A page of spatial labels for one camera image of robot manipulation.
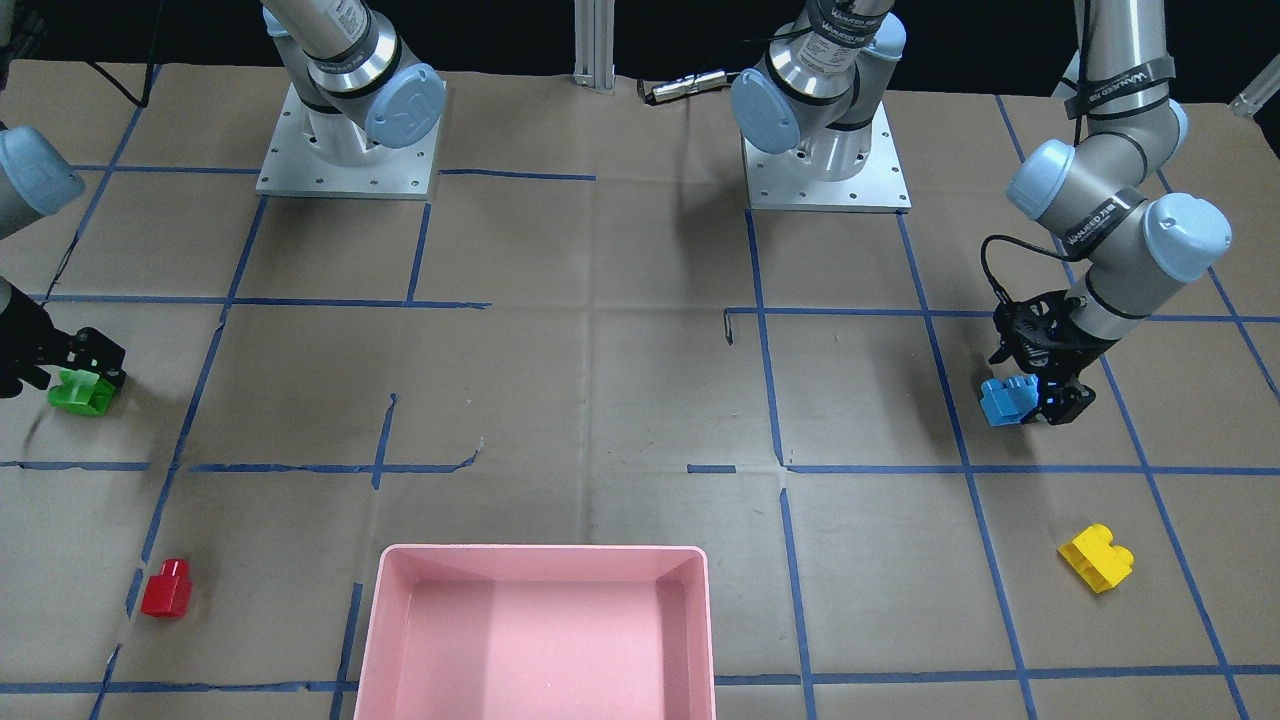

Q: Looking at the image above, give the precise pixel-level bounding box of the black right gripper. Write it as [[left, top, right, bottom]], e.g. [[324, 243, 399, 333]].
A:
[[1, 278, 128, 398]]

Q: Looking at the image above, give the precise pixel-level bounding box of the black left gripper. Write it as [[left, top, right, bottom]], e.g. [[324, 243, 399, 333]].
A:
[[988, 290, 1116, 427]]

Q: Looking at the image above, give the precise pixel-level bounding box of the green toy block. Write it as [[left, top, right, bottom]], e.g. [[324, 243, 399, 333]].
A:
[[47, 369, 116, 416]]

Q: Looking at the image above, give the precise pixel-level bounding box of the blue toy block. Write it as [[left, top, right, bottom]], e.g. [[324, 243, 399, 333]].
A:
[[980, 374, 1041, 427]]

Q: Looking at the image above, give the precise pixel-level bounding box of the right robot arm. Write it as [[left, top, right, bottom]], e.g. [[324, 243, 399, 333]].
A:
[[1, 1, 447, 398]]

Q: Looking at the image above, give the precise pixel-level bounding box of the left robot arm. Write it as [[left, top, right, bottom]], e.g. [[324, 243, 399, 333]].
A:
[[730, 1, 1233, 427]]

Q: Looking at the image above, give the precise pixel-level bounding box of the pink plastic box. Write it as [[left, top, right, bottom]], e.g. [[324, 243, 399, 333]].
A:
[[355, 544, 717, 719]]

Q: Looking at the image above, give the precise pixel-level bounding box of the yellow toy block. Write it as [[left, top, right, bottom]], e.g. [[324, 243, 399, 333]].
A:
[[1057, 523, 1135, 594]]

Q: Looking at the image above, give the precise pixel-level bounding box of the red toy block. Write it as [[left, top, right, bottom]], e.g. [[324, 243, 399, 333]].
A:
[[140, 559, 195, 619]]

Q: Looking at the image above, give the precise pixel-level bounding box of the aluminium bar at edge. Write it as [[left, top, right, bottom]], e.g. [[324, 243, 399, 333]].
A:
[[1228, 53, 1280, 118]]

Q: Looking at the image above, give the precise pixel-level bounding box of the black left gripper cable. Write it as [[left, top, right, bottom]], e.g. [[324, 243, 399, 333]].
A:
[[980, 234, 1062, 311]]

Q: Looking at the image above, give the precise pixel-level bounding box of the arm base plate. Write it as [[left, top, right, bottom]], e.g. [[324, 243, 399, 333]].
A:
[[742, 104, 913, 213], [256, 87, 444, 201]]

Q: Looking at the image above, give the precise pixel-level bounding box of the silver cable connector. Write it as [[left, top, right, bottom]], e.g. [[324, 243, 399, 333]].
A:
[[636, 69, 739, 108]]

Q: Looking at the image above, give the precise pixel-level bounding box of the aluminium profile post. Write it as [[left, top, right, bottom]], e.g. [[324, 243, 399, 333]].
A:
[[572, 0, 616, 94]]

